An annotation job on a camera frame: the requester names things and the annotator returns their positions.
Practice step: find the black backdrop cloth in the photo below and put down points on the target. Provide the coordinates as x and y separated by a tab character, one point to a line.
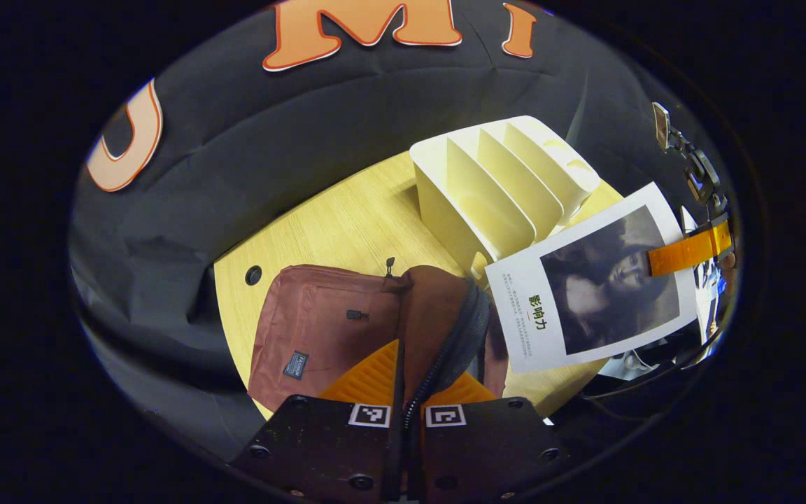
270	140

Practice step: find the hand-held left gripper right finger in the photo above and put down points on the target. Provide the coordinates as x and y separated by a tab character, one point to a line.
487	455

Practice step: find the white bookshelf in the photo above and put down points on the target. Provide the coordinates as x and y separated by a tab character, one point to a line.
473	203

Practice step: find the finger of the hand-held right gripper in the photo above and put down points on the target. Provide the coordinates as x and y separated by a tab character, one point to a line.
690	250

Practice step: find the white portrait cover book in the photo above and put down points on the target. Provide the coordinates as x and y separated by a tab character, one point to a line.
529	322

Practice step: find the maroon schoolbag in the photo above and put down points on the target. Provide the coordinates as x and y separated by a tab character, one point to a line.
319	322

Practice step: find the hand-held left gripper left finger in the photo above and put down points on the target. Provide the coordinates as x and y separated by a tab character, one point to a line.
333	455

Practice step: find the white electronic device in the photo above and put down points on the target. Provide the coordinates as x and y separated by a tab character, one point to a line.
709	287

